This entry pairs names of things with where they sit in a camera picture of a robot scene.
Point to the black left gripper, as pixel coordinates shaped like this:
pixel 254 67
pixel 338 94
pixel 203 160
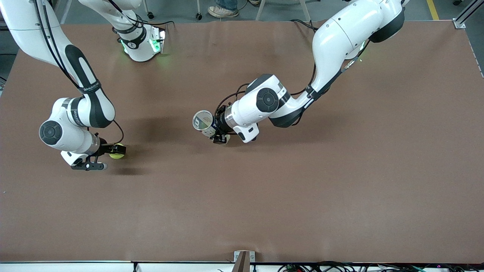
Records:
pixel 219 126

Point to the brown wooden post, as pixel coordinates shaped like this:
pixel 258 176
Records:
pixel 242 264

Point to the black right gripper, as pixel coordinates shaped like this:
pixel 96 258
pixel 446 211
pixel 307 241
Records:
pixel 103 147

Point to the small metal bracket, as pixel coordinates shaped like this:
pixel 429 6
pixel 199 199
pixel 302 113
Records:
pixel 237 257

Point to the chair leg with caster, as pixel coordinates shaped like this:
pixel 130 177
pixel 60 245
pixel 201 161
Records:
pixel 150 15
pixel 199 16

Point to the blue jeans leg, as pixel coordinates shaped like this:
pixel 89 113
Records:
pixel 227 3

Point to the brown table cover sheet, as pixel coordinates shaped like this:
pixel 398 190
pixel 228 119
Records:
pixel 242 189

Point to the clear tennis ball can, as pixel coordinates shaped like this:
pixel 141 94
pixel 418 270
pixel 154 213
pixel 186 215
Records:
pixel 203 121

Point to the white table edge rail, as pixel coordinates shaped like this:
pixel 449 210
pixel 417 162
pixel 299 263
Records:
pixel 75 267

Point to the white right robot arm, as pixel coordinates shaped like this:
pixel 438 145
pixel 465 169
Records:
pixel 81 113

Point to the white metal stand leg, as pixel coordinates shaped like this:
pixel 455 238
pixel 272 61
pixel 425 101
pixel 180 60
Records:
pixel 307 11
pixel 261 11

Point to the yellow tennis ball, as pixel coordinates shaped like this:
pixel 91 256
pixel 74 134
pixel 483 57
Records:
pixel 117 156

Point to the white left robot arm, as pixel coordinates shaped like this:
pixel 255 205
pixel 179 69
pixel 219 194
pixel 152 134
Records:
pixel 340 34

